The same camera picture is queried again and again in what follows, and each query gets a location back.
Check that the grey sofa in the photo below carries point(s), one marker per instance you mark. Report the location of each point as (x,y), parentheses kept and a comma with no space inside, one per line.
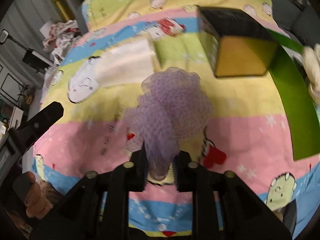
(301,25)

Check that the grey curtain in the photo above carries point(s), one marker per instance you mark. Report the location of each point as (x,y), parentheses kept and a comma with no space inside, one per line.
(23,20)

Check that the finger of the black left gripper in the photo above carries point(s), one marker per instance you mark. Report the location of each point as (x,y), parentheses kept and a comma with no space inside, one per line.
(22,138)

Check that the black floor stand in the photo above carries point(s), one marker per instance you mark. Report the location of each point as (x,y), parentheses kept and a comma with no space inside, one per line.
(32,58)

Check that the small red white pouch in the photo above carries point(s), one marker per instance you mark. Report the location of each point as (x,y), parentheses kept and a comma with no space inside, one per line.
(171,27)

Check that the green storage box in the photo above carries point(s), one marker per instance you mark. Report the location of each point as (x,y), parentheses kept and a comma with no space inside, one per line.
(298,105)

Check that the black and gold box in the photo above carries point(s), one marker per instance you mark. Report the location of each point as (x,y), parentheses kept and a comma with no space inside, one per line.
(235,44)

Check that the colourful cartoon bed sheet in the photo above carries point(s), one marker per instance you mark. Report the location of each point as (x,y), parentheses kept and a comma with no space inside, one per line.
(248,123)

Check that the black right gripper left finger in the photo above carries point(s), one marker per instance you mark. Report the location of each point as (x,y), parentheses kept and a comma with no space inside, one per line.
(97,207)

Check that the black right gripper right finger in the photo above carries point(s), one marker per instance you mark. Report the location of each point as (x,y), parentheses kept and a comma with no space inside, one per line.
(223,206)

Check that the person's hand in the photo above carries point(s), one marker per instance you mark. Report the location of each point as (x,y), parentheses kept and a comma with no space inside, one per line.
(38,196)

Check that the white cloth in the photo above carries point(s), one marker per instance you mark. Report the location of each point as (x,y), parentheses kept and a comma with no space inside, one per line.
(129,62)

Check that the pile of clothes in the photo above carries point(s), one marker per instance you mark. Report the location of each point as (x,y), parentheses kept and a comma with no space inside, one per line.
(59,38)

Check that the purple mesh bath pouf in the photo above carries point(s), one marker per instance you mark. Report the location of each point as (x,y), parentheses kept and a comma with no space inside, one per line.
(172,109)

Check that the beige cream towel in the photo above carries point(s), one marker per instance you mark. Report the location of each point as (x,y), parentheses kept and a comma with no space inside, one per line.
(311,66)

